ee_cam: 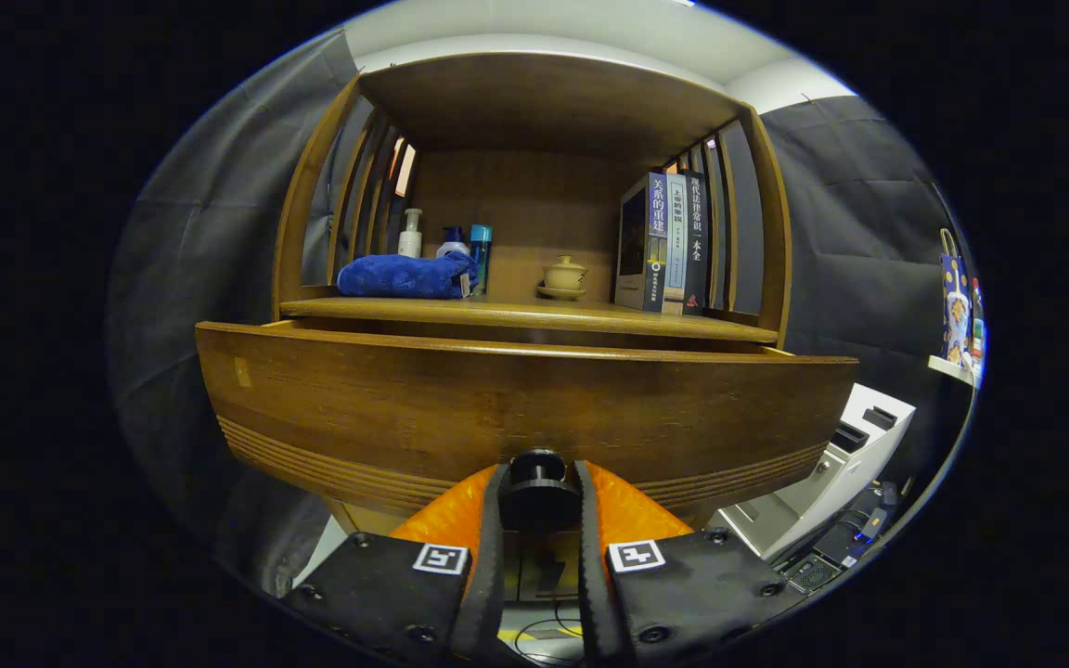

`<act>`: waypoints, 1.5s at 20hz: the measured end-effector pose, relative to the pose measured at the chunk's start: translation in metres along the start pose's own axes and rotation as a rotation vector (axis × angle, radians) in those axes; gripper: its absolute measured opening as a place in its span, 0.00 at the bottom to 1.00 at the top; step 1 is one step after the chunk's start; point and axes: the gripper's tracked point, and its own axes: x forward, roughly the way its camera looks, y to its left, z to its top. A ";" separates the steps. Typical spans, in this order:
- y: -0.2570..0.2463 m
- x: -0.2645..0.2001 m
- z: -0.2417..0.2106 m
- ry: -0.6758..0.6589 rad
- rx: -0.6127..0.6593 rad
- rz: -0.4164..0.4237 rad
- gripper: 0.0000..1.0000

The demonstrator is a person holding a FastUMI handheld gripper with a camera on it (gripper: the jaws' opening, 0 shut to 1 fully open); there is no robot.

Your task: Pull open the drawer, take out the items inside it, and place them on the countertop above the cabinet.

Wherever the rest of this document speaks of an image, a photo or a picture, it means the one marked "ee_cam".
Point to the blue dotted gift bag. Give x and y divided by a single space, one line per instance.
954 306

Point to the white bottle with blue cap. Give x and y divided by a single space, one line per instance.
451 249

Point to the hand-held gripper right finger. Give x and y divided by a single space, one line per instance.
590 584

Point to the beige lidded teacup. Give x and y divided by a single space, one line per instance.
564 276

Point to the white printer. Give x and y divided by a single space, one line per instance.
831 482

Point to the wooden drawer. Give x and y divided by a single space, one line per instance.
497 408

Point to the white side table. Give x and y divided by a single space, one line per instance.
947 368

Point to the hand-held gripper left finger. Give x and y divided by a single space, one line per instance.
488 575

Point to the teal bottle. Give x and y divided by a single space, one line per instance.
482 246

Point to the blue folded towel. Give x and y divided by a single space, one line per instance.
405 276

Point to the light grey book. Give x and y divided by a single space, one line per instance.
676 250

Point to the dark blue book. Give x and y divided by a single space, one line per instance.
655 241

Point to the wooden cabinet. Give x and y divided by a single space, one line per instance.
534 102

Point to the white pump bottle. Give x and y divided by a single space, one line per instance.
410 243

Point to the wooden countertop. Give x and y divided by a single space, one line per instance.
516 314

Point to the black book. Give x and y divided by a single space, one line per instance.
697 250

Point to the clear bottle with red label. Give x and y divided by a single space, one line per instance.
976 325

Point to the black backdrop cloth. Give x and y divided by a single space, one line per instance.
182 278

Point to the black electronic device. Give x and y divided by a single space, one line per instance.
845 543

